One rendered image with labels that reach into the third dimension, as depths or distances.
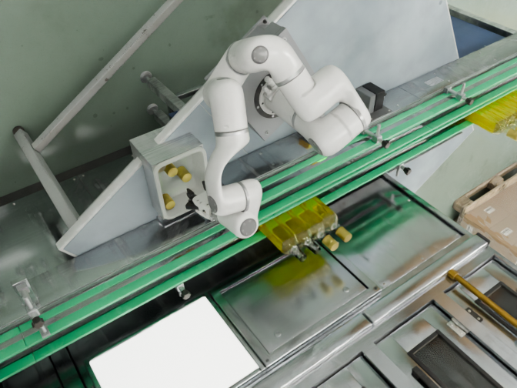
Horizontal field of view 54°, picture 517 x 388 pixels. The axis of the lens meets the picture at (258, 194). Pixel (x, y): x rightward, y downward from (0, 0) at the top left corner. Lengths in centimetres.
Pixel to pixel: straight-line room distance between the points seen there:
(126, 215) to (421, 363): 101
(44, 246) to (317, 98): 121
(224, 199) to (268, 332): 54
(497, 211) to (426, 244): 365
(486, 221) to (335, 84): 426
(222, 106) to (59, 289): 74
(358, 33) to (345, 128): 61
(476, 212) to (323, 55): 391
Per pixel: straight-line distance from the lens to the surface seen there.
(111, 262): 162
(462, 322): 176
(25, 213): 222
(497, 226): 542
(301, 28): 168
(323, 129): 132
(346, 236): 168
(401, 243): 194
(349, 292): 172
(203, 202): 143
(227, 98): 122
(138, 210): 166
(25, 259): 204
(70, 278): 162
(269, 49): 122
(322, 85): 130
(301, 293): 170
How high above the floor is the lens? 193
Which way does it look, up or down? 38 degrees down
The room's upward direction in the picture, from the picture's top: 133 degrees clockwise
